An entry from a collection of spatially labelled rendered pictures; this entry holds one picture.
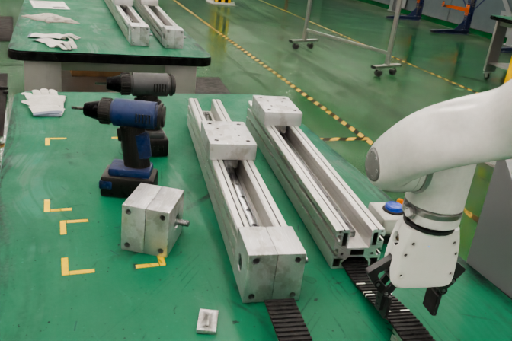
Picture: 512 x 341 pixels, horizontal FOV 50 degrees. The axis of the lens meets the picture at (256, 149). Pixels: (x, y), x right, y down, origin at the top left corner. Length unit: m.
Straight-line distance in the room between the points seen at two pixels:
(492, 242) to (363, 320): 0.33
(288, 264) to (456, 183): 0.31
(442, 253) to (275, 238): 0.28
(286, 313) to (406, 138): 0.35
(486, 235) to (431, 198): 0.39
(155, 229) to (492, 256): 0.65
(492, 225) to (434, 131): 0.50
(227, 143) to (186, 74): 1.54
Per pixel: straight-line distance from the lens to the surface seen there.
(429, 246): 0.84
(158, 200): 1.04
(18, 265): 1.05
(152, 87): 1.41
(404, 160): 0.70
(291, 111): 1.54
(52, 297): 0.96
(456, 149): 0.67
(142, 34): 2.81
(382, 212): 1.19
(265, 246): 0.92
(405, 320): 0.94
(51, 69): 2.70
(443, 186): 0.78
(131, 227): 1.04
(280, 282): 0.94
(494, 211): 1.15
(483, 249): 1.18
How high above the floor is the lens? 1.36
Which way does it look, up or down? 21 degrees down
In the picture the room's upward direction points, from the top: 7 degrees clockwise
